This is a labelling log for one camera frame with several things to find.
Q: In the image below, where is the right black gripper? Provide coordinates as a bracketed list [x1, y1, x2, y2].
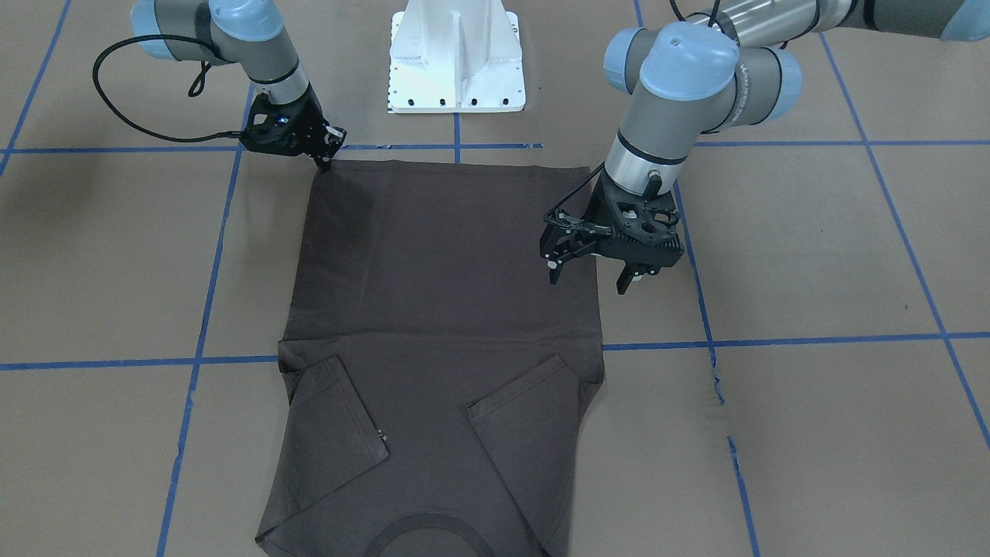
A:
[251, 86, 347, 171]

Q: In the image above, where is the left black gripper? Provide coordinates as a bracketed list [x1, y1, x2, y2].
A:
[540, 172, 681, 296]

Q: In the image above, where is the brown t-shirt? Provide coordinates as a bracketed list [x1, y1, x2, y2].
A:
[255, 161, 604, 556]

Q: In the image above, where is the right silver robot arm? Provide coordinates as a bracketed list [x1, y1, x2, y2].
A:
[131, 1, 347, 169]

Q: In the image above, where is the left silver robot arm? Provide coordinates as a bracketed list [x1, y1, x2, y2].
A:
[540, 1, 989, 293]

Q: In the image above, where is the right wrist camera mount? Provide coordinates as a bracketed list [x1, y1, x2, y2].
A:
[238, 93, 323, 156]

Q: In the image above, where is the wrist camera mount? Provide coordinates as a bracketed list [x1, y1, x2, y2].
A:
[238, 93, 323, 156]
[611, 191, 684, 268]

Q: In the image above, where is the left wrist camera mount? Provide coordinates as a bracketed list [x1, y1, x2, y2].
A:
[611, 191, 684, 268]

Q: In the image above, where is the white pedestal column base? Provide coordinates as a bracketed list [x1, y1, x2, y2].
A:
[387, 1, 527, 114]

